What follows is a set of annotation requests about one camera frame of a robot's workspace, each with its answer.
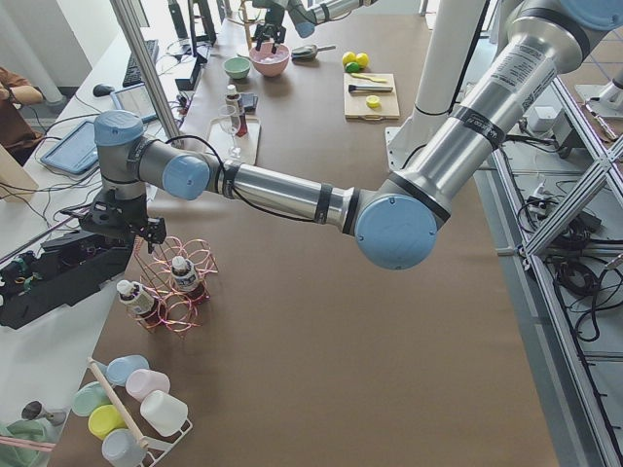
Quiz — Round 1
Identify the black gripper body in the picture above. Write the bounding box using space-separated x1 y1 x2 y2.
80 190 166 253
253 7 286 54

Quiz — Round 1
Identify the copper wire bottle basket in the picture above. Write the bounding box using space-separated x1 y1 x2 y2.
127 236 218 338

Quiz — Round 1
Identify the tea bottle white cap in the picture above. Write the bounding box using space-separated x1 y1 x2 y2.
170 255 208 304
116 279 162 332

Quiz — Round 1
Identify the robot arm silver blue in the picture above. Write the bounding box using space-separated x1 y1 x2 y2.
79 1 622 269
252 0 374 54

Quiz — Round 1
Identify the pink bowl with ice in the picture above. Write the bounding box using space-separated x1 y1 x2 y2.
249 42 290 77

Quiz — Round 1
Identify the steel ice scoop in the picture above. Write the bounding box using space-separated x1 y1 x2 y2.
291 45 337 61

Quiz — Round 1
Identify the small mint green bowl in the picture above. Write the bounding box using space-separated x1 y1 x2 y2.
223 56 251 80

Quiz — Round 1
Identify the black equipment case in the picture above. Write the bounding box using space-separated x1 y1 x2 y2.
1 231 132 330

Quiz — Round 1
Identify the blue teach pendant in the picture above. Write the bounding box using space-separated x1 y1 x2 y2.
41 121 98 175
110 83 158 123

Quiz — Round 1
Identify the grey folded cloth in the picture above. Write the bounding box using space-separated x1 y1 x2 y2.
240 92 259 114

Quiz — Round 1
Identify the clear wine glass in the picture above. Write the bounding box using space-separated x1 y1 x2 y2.
218 104 241 161

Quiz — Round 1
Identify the steel muddler black tip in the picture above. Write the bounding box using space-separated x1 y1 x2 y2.
348 84 393 94

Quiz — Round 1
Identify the yellow plastic knife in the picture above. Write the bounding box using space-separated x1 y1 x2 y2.
350 73 388 83

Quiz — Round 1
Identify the wooden cutting board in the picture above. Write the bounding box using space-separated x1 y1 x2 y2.
343 73 400 121

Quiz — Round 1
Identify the half lemon slice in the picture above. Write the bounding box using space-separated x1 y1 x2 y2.
366 95 381 108

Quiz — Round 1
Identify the cream serving tray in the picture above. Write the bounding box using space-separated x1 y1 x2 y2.
207 116 261 165

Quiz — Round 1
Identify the black keyboard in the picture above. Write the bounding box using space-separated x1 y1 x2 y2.
122 39 161 89

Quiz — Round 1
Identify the light blue plastic cup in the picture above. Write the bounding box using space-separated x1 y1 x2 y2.
105 354 150 386

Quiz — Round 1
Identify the pink plastic cup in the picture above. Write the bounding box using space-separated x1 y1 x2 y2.
125 369 170 402

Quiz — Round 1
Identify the green plastic cup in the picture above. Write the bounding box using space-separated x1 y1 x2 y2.
71 381 111 417

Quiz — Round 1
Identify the yellow plastic cup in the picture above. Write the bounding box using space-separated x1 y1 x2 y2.
88 404 127 441

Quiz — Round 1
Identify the white plastic cup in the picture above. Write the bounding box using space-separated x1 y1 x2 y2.
140 390 189 437

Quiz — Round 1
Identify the steel cocktail jigger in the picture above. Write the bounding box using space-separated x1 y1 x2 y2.
21 400 67 426

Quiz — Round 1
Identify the grey plastic cup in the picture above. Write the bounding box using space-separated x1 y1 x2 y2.
101 428 147 467

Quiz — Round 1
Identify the green bowl with utensils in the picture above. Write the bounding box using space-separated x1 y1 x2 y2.
1 420 56 466

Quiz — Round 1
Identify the aluminium frame post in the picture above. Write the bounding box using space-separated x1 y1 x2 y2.
110 0 181 139

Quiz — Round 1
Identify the white wire cup rack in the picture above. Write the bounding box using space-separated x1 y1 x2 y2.
88 358 193 466

